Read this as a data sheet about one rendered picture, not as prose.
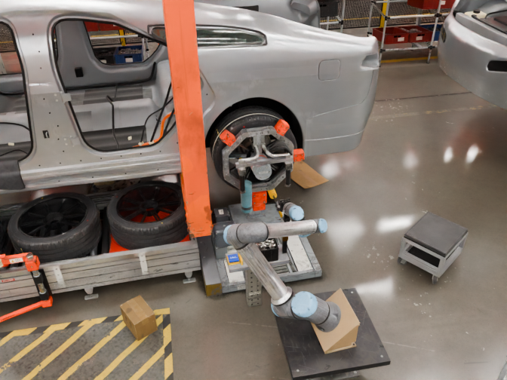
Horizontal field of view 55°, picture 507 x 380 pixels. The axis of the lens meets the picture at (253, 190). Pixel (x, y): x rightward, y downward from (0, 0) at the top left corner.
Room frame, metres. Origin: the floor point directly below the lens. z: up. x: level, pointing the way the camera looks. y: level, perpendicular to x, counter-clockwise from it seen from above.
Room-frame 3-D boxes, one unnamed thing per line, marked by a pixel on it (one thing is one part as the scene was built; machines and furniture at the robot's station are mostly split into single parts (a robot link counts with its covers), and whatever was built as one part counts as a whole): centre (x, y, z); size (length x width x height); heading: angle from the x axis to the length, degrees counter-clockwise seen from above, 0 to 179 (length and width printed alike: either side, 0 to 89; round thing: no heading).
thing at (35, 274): (2.45, 1.53, 0.30); 0.09 x 0.05 x 0.50; 102
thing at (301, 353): (2.00, -0.46, 0.15); 0.60 x 0.60 x 0.30; 10
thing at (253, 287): (2.50, 0.01, 0.21); 0.10 x 0.10 x 0.42; 12
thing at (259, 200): (3.18, -0.03, 0.48); 0.16 x 0.12 x 0.17; 12
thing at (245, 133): (3.14, -0.04, 0.85); 0.54 x 0.07 x 0.54; 102
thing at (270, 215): (3.31, 0.00, 0.32); 0.40 x 0.30 x 0.28; 102
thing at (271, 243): (2.52, -0.06, 0.51); 0.20 x 0.14 x 0.13; 101
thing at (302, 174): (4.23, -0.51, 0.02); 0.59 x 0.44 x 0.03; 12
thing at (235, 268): (2.51, -0.02, 0.44); 0.43 x 0.17 x 0.03; 102
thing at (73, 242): (2.93, 1.54, 0.39); 0.66 x 0.66 x 0.24
